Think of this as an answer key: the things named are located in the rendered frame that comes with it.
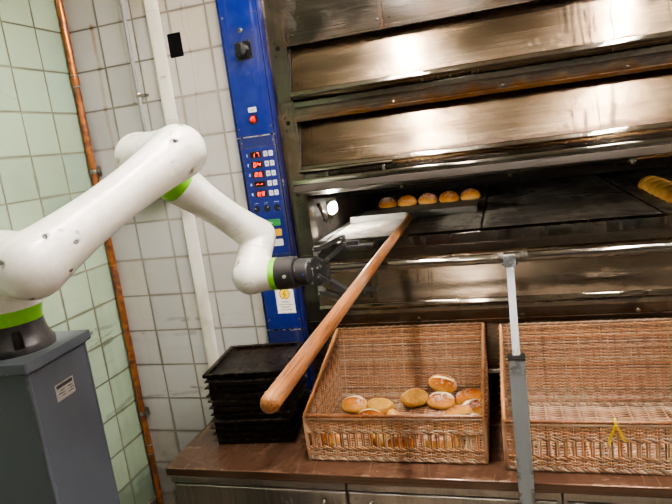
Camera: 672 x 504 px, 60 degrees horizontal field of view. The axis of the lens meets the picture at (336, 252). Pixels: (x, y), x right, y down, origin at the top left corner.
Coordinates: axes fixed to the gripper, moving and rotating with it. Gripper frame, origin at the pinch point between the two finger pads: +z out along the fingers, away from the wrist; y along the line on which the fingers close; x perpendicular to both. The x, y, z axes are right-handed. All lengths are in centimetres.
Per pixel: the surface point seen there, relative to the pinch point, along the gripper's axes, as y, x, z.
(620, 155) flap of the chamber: -20, -38, 70
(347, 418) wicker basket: 47.6, -6.3, -13.7
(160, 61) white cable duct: -72, -53, -82
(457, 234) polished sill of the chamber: 2, -53, 20
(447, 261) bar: 3.5, -16.0, 19.5
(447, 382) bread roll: 52, -41, 13
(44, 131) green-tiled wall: -52, -34, -123
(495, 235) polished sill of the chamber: 4, -53, 33
